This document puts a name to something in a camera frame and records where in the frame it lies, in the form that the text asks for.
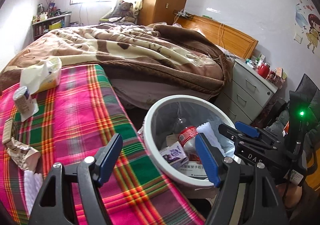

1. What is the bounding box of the white foam sheet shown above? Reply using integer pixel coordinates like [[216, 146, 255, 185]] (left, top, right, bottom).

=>
[[196, 122, 235, 157]]

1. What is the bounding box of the red cartoon drink can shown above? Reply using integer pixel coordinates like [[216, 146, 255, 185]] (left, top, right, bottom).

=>
[[178, 126, 200, 162]]

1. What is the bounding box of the white round trash bin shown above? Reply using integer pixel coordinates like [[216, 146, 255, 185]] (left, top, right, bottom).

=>
[[140, 95, 241, 189]]

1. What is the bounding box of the person's right hand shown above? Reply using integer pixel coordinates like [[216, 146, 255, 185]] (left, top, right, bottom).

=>
[[276, 183, 303, 209]]

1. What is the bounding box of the grey bedside drawer cabinet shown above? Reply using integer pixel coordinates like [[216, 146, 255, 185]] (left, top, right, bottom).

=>
[[214, 59, 278, 124]]

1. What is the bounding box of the white medicine box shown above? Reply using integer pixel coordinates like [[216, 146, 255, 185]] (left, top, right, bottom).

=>
[[177, 161, 207, 179]]

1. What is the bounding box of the purple medicine box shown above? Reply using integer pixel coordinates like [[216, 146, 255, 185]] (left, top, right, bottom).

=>
[[159, 142, 189, 169]]

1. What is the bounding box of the red cup on cabinet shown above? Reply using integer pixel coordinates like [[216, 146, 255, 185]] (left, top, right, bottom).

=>
[[258, 63, 270, 79]]

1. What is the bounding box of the small beige printed box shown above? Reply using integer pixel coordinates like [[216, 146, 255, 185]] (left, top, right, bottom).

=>
[[2, 118, 18, 144]]

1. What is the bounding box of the pink plaid blanket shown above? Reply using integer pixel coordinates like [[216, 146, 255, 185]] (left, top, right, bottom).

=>
[[1, 64, 204, 224]]

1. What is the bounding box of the wooden headboard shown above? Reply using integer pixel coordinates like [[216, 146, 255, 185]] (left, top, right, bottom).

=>
[[177, 16, 258, 59]]

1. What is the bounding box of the white yogurt cup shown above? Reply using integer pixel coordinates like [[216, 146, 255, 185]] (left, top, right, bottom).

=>
[[12, 86, 39, 122]]

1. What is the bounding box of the brown patterned fleece blanket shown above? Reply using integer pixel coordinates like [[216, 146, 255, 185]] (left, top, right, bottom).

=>
[[1, 23, 233, 96]]

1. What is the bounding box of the yellow tissue pack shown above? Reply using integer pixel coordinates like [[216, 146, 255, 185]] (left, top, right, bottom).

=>
[[20, 56, 62, 95]]

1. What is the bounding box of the brown teddy bear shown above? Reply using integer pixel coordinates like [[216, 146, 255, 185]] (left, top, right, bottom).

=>
[[112, 1, 136, 23]]

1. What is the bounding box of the cartoon girl wall sticker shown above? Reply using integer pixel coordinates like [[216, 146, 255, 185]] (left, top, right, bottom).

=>
[[306, 13, 320, 53]]

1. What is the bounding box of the cluttered wall shelf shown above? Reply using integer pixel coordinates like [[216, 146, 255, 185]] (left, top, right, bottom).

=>
[[32, 3, 72, 40]]

